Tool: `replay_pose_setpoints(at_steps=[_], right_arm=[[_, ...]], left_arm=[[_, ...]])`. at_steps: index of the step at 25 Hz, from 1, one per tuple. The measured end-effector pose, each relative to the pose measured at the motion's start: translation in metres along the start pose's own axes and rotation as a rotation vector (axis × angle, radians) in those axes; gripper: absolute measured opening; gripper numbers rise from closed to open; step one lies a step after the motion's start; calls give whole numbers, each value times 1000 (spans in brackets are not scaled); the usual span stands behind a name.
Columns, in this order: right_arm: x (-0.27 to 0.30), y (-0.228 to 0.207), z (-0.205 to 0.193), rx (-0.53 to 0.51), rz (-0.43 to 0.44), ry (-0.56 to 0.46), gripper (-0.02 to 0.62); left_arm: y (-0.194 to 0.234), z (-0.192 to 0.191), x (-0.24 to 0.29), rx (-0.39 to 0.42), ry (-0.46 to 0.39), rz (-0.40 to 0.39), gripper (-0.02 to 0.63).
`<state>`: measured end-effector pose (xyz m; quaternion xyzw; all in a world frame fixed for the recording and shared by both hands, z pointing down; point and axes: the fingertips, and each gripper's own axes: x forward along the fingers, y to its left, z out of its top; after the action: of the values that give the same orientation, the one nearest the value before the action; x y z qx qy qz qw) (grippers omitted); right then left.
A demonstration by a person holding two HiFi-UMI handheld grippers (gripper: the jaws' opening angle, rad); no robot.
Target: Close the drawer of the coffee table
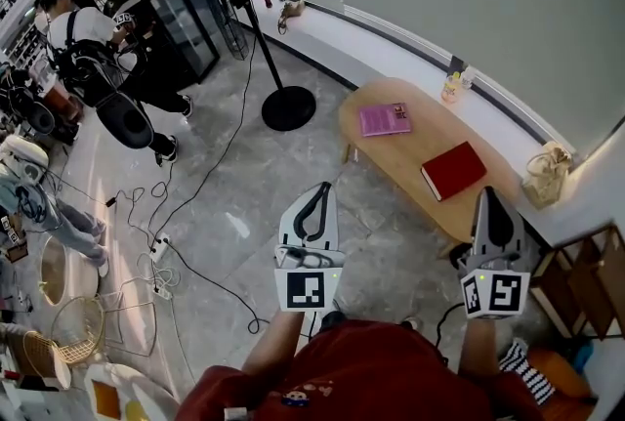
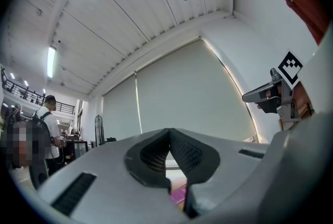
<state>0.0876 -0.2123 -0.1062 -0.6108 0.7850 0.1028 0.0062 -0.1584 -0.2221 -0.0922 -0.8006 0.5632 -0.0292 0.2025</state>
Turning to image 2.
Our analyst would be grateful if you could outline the long ceiling light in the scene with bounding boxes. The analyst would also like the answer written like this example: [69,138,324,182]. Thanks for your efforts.
[47,45,57,79]

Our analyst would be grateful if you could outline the narrow grey roller blind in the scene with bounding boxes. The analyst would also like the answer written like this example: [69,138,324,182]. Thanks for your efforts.
[103,74,143,142]

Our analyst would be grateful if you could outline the pink book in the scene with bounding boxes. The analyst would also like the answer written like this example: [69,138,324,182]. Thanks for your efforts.
[170,182,188,205]

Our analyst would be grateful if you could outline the black standing fan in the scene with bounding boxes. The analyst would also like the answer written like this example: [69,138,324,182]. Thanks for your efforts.
[94,114,105,146]

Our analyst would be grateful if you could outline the wide grey roller blind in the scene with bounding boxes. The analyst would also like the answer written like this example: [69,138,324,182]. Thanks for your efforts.
[135,38,258,142]

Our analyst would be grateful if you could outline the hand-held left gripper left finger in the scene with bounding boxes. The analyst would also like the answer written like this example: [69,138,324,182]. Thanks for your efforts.
[37,128,190,224]

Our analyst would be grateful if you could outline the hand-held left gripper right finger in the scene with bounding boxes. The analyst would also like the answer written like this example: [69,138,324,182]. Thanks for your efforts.
[169,128,270,219]

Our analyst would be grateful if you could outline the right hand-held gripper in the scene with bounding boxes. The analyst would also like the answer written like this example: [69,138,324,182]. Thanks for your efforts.
[241,50,304,125]

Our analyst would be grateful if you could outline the black glass cabinet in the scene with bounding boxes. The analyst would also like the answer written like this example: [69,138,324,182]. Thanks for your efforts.
[63,139,89,160]

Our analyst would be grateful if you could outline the wooden coffee table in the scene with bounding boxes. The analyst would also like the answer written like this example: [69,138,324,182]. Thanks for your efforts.
[166,176,188,215]

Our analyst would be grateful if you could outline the person's right hand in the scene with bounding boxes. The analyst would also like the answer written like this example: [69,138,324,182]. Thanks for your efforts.
[293,82,314,121]

